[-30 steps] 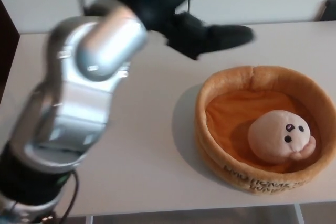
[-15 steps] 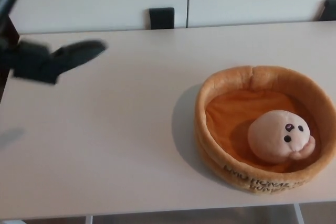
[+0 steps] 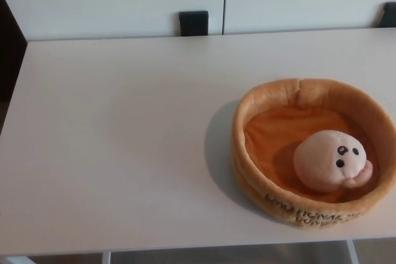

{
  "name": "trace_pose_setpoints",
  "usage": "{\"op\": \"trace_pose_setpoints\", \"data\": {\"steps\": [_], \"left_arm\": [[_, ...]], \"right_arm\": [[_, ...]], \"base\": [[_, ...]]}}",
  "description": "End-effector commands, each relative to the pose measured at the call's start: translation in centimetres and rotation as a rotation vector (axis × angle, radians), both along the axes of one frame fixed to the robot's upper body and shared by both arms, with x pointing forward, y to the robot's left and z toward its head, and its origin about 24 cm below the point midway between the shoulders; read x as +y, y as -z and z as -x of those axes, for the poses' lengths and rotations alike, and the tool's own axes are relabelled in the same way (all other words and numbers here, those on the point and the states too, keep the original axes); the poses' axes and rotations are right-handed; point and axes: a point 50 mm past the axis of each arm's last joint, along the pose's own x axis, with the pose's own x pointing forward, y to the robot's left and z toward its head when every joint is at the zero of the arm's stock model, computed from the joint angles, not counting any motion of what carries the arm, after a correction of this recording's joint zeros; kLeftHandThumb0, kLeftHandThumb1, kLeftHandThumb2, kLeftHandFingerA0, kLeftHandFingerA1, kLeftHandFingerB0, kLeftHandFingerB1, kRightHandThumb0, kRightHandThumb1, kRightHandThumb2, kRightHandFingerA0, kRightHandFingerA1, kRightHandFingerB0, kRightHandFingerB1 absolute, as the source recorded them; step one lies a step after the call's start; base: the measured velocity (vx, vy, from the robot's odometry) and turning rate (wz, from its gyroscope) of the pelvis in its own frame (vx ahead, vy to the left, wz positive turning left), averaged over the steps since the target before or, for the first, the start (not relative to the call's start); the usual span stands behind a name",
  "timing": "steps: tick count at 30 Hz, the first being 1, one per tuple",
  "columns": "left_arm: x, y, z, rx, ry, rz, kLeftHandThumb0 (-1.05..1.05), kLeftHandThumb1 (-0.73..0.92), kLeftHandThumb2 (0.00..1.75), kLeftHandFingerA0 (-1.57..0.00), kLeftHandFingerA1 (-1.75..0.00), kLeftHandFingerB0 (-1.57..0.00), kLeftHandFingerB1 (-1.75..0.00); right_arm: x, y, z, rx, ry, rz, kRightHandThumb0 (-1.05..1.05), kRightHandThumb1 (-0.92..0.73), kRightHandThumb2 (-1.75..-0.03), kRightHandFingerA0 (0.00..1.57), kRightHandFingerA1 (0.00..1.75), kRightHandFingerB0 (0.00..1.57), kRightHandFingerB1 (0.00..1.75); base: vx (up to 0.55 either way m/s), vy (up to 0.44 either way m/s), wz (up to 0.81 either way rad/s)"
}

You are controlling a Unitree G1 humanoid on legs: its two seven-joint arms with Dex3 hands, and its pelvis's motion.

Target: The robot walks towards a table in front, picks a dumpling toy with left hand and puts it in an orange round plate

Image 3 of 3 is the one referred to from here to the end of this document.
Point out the black wall bracket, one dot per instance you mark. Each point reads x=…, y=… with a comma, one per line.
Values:
x=193, y=23

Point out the beige plush dumpling toy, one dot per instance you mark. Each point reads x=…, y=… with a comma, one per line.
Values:
x=325, y=159

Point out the white table trestle leg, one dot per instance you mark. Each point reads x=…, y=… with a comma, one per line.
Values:
x=106, y=258
x=353, y=252

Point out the orange round plush plate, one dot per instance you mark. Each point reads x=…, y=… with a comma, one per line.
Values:
x=266, y=140

